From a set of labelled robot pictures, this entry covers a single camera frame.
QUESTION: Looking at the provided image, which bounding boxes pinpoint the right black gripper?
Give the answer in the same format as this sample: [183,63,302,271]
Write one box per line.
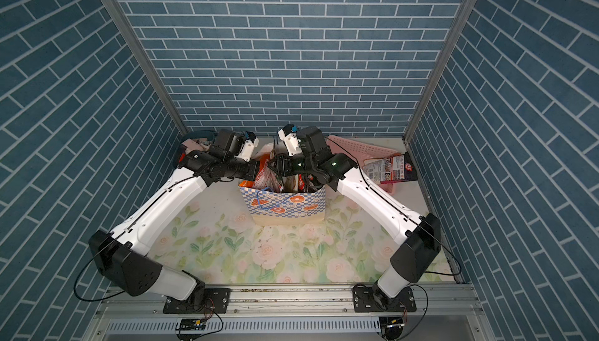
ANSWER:
[267,153,319,177]

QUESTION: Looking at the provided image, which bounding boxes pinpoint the dark red condiment packet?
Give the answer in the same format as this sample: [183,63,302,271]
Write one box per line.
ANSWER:
[291,175,320,194]

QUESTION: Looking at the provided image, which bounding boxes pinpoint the orange red condiment packet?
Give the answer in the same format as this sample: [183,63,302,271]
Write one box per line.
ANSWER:
[240,153,282,193]

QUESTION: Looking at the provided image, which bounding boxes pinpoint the white checkered paper bag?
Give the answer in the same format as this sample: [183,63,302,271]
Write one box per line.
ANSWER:
[238,141,328,226]

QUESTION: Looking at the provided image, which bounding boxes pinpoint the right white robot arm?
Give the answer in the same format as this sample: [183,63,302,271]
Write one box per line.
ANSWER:
[268,153,441,308]

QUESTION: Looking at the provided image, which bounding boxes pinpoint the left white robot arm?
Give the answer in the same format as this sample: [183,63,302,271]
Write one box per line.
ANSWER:
[89,151,260,308]

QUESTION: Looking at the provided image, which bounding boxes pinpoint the pink perforated plastic basket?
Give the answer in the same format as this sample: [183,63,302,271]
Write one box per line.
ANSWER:
[327,135,402,194]

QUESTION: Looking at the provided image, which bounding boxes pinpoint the teal stationery tray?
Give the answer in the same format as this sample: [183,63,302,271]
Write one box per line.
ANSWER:
[173,130,216,168]

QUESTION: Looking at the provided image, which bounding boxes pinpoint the floral table mat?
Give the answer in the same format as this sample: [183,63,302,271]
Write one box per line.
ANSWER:
[148,182,399,284]

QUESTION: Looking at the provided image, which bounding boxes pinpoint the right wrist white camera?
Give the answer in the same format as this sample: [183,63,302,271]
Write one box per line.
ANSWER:
[278,124,328,156]

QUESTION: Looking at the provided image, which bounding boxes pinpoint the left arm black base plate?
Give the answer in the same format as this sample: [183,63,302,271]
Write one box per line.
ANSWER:
[163,287,232,314]

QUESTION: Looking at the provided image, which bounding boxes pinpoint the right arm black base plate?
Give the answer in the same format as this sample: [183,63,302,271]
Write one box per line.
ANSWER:
[352,283,416,313]

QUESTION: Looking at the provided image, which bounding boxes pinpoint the aluminium mounting rail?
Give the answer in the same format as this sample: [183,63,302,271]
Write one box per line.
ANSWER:
[84,283,494,340]

